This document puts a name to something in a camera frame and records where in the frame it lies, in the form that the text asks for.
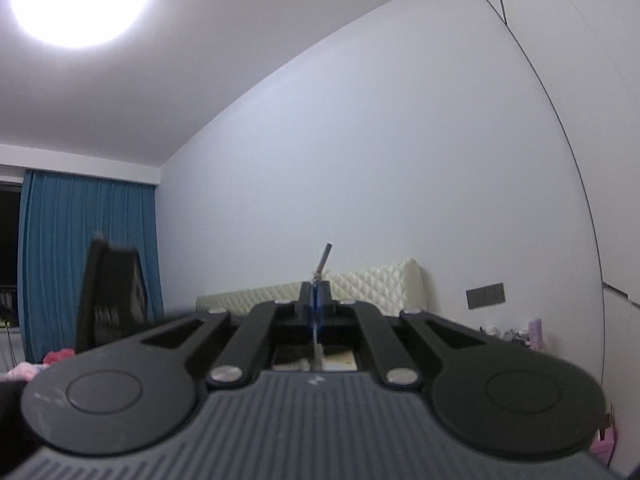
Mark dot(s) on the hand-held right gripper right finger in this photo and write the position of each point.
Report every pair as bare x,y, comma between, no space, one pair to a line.
325,312

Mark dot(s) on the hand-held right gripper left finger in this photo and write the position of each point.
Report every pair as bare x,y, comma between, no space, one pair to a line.
306,310

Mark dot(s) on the white shoelace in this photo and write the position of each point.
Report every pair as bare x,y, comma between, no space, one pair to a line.
322,262

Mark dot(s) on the blue curtain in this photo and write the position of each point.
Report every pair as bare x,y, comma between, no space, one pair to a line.
60,260

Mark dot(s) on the red garment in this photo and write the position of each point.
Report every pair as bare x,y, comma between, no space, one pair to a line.
57,357

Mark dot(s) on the dark window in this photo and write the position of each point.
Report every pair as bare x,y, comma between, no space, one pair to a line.
9,240

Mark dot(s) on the small toiletry bottles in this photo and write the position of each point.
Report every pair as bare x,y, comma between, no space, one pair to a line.
515,336

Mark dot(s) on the pink cardboard box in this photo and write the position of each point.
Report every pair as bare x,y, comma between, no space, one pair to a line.
602,440

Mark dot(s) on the white wardrobe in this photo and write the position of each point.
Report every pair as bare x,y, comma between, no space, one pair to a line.
615,110

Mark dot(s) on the grey wall switch panel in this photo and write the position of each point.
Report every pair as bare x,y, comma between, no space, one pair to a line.
485,295

